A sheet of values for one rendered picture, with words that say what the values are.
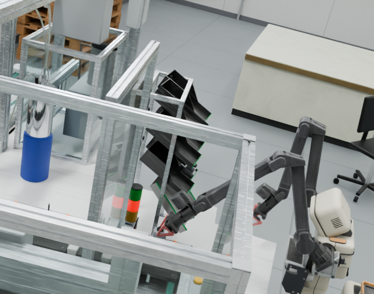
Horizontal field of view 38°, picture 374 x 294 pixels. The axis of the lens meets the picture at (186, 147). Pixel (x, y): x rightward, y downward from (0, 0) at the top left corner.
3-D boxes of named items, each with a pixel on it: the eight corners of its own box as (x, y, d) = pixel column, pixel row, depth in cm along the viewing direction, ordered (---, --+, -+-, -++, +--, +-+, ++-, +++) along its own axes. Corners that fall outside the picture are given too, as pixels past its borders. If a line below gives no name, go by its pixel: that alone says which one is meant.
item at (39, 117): (55, 131, 303) (62, 67, 287) (46, 141, 291) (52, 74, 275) (31, 125, 304) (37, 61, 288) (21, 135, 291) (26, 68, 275)
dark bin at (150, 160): (192, 186, 268) (201, 177, 264) (184, 198, 256) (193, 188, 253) (149, 149, 267) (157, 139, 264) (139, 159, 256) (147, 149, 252)
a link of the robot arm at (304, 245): (307, 153, 220) (304, 146, 229) (273, 156, 221) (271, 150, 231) (315, 254, 230) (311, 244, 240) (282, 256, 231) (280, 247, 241)
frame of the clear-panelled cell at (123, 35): (114, 124, 394) (129, 31, 364) (85, 165, 331) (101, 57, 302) (52, 109, 395) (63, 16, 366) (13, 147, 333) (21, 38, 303)
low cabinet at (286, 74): (362, 102, 874) (381, 53, 839) (367, 156, 672) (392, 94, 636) (255, 72, 902) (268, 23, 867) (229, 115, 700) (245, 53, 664)
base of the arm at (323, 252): (334, 263, 228) (334, 248, 239) (322, 249, 227) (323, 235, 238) (317, 273, 232) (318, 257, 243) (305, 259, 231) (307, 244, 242)
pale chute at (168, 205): (187, 220, 276) (194, 217, 274) (179, 233, 264) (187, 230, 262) (158, 175, 271) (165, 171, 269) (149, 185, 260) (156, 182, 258)
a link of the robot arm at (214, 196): (289, 165, 221) (286, 158, 232) (281, 154, 220) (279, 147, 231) (199, 216, 230) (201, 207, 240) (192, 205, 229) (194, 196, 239)
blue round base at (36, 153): (52, 172, 315) (56, 131, 304) (42, 185, 301) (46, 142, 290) (26, 166, 316) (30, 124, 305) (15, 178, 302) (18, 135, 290)
